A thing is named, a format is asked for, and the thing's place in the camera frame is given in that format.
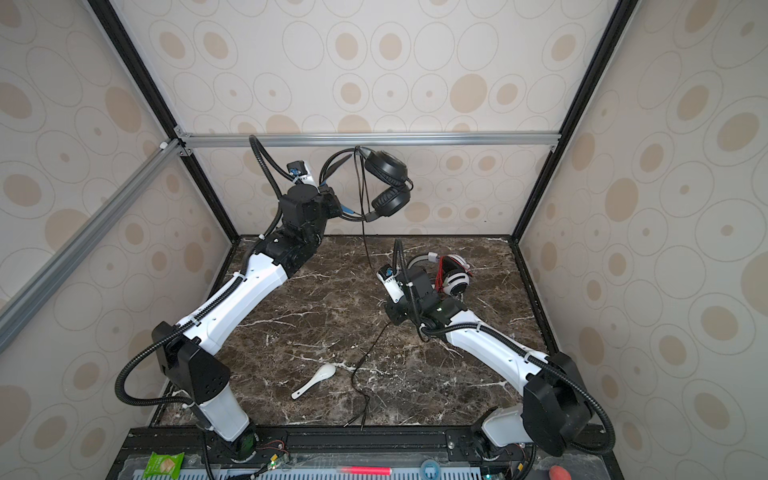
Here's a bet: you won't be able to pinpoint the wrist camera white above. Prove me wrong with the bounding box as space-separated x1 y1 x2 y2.
286 160 318 187
376 264 404 303

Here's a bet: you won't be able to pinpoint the pink pen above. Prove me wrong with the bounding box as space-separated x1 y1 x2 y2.
338 466 392 476

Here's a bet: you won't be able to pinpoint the white headphones with red cable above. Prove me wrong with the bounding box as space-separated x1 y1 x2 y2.
407 252 473 300

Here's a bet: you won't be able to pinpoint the horizontal aluminium rail back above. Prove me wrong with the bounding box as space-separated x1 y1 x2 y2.
175 130 562 151

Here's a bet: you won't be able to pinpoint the black blue headphones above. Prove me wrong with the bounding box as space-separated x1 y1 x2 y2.
317 145 415 431

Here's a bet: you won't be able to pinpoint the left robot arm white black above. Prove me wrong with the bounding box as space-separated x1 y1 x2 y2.
114 136 343 462

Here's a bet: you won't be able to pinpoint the green snack packet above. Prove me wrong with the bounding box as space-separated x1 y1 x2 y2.
142 452 185 480

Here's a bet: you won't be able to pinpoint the aluminium rail left wall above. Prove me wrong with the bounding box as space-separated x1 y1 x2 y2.
1 139 181 350

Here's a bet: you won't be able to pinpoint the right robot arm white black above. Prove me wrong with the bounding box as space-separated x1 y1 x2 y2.
377 240 616 459

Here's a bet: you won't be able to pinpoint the blue tape roll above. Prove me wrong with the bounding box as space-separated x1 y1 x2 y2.
419 459 441 480

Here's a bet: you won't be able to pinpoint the white ceramic spoon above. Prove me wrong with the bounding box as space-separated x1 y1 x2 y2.
291 364 336 400

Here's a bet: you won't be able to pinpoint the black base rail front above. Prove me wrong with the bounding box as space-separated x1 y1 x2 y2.
107 426 623 479

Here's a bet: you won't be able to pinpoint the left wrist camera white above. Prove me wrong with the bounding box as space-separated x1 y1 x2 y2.
286 160 318 187

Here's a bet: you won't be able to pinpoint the red round object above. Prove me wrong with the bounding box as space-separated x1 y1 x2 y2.
548 465 572 480

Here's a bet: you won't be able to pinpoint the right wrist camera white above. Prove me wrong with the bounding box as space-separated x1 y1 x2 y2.
376 264 404 303

